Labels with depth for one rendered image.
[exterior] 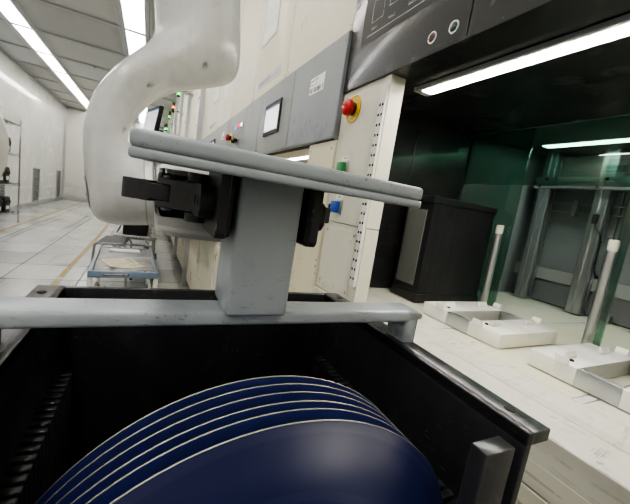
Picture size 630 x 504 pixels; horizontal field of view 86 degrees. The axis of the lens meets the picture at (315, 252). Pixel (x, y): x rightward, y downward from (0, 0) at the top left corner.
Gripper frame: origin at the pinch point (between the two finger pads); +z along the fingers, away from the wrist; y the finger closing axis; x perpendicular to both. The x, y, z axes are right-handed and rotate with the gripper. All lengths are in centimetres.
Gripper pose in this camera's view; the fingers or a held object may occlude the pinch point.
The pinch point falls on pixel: (261, 208)
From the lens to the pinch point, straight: 18.4
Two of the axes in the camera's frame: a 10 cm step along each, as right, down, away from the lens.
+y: -8.9, -0.8, -4.4
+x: 1.5, -9.8, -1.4
